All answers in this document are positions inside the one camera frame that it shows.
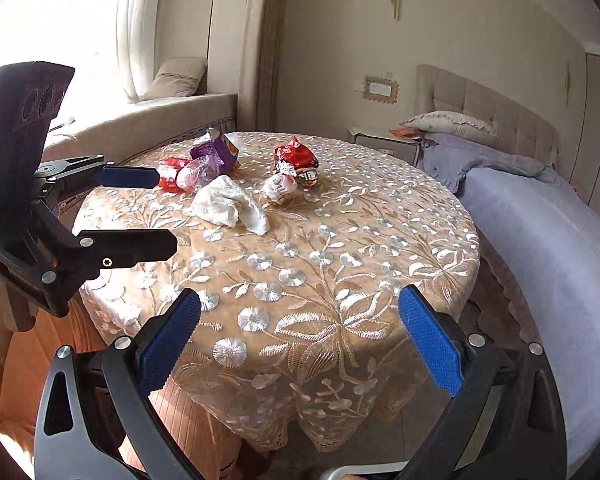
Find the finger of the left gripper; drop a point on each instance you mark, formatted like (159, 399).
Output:
(120, 249)
(75, 175)

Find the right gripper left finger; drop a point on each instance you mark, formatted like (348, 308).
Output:
(72, 439)

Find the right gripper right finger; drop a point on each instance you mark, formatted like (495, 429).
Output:
(527, 437)

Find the red snack package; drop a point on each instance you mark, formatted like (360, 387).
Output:
(168, 170)

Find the clear plastic container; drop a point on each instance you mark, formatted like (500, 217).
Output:
(198, 173)

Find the white tissue cloth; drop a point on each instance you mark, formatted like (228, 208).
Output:
(224, 203)

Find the purple snack wrapper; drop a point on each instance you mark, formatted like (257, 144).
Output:
(216, 145)

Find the white red wrapper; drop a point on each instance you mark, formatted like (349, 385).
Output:
(279, 187)

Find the red snack wrapper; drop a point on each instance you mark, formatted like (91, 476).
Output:
(298, 161)

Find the beige window seat cushion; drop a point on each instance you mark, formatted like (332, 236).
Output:
(140, 127)

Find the beige throw pillow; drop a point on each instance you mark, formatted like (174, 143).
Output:
(179, 77)

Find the white sheer curtain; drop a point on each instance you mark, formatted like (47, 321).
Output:
(136, 22)

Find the bed with lavender duvet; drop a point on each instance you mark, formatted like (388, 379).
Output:
(542, 244)

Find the embroidered beige tablecloth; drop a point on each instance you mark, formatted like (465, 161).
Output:
(299, 324)

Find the grey bedside table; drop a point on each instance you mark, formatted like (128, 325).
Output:
(385, 142)

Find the beige tufted headboard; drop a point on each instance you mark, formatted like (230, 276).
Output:
(519, 130)

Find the ruffled beige pillow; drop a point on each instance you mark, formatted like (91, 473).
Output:
(455, 124)

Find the orange item on nightstand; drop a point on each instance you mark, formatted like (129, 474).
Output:
(407, 133)

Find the black camera box left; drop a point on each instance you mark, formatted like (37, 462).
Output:
(30, 96)

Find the framed wall switch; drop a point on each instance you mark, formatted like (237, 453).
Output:
(382, 90)

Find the gold wall ornament far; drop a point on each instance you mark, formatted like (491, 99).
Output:
(567, 82)

